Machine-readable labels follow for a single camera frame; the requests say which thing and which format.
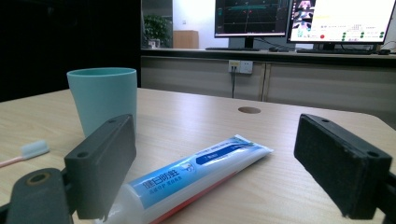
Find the bright screen monitor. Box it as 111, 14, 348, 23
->
286, 0, 396, 51

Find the teal plastic cup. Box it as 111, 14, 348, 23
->
66, 67, 138, 138

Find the white wall socket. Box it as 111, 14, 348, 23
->
227, 59, 254, 76

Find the dark screen monitor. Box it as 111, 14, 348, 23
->
214, 0, 292, 49

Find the brown cardboard box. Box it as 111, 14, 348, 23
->
172, 29, 200, 49

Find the blue white toothpaste tube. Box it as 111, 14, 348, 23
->
92, 133, 275, 224

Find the white toothbrush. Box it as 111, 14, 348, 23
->
0, 139, 50, 169

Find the black curtain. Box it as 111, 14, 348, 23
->
0, 0, 143, 104

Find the black power cable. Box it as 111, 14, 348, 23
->
230, 66, 237, 99

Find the long dark desk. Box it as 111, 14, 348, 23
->
140, 48, 396, 69

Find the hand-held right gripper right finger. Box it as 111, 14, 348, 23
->
293, 113, 393, 220

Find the green potted plant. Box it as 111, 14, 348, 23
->
143, 14, 173, 49

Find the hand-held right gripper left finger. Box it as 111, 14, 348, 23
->
64, 113, 137, 220

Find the black keyboard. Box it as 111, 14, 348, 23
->
205, 46, 262, 52
295, 48, 375, 56

